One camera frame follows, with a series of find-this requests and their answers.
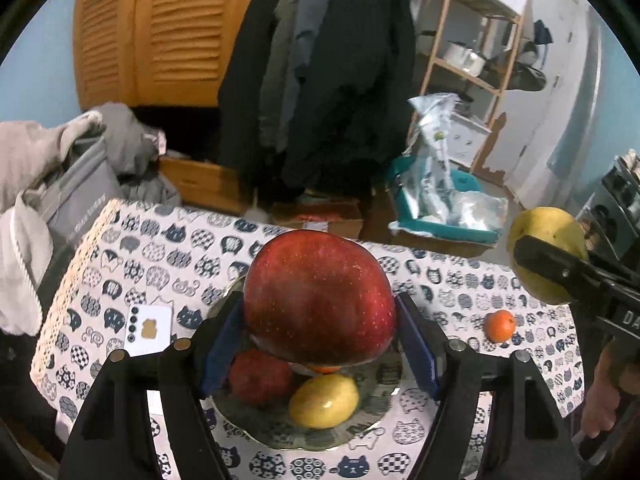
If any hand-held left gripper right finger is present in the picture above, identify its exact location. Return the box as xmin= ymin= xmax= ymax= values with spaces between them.
xmin=394 ymin=291 xmax=583 ymax=480

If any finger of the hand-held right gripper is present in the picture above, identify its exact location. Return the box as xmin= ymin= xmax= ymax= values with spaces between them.
xmin=513 ymin=236 xmax=609 ymax=307

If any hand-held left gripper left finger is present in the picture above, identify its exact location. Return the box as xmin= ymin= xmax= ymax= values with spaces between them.
xmin=59 ymin=290 xmax=247 ymax=480

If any yellow-green pear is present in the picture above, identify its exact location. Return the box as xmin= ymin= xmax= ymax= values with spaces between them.
xmin=506 ymin=207 xmax=591 ymax=306

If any small red apple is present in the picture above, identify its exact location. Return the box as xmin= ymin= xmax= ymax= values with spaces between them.
xmin=229 ymin=349 xmax=296 ymax=407

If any clear glass plate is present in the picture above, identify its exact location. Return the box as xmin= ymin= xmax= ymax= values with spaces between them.
xmin=202 ymin=275 xmax=405 ymax=452

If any yellow lemon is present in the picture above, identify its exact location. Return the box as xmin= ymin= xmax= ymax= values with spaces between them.
xmin=288 ymin=374 xmax=360 ymax=429

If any large red apple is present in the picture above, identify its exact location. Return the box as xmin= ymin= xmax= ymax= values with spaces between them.
xmin=243 ymin=230 xmax=398 ymax=367

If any person's right hand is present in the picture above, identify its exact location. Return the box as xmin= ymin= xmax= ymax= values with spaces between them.
xmin=582 ymin=344 xmax=627 ymax=439

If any white sticker card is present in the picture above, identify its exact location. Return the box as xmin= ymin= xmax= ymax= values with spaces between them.
xmin=121 ymin=304 xmax=174 ymax=417

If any clear plastic bag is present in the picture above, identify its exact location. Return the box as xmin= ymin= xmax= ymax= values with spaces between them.
xmin=450 ymin=192 xmax=508 ymax=231

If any cat print tablecloth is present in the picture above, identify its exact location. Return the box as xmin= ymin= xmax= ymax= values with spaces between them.
xmin=30 ymin=199 xmax=586 ymax=480

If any small white cabinet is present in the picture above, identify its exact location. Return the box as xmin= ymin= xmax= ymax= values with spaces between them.
xmin=450 ymin=112 xmax=493 ymax=168

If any white door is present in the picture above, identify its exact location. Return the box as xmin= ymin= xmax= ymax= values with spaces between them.
xmin=502 ymin=0 xmax=603 ymax=202

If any teal box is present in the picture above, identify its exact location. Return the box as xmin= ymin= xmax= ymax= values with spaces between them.
xmin=390 ymin=155 xmax=503 ymax=246

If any printed plastic bag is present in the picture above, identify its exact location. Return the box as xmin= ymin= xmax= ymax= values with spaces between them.
xmin=407 ymin=92 xmax=463 ymax=223

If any cardboard box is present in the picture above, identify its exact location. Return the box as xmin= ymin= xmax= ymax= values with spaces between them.
xmin=270 ymin=200 xmax=364 ymax=239

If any wooden drawer box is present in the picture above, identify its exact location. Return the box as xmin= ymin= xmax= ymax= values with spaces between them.
xmin=157 ymin=155 xmax=251 ymax=216

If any white pot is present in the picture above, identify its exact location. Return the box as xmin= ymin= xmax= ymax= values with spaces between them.
xmin=444 ymin=41 xmax=488 ymax=77

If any grey and white clothes pile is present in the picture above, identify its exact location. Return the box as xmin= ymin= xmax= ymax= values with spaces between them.
xmin=0 ymin=110 xmax=106 ymax=336

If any dark grey garment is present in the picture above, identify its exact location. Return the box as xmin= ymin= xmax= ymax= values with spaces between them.
xmin=92 ymin=102 xmax=181 ymax=206

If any wooden shelf rack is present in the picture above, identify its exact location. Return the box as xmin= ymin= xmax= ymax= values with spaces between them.
xmin=405 ymin=0 xmax=531 ymax=176

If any black coat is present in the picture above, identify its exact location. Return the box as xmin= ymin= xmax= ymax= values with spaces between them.
xmin=217 ymin=0 xmax=416 ymax=201

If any grey jacket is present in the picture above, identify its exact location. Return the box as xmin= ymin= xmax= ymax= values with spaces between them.
xmin=260 ymin=0 xmax=323 ymax=151

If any wooden louvered cabinet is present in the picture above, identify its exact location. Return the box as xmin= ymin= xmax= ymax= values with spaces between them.
xmin=74 ymin=0 xmax=266 ymax=111

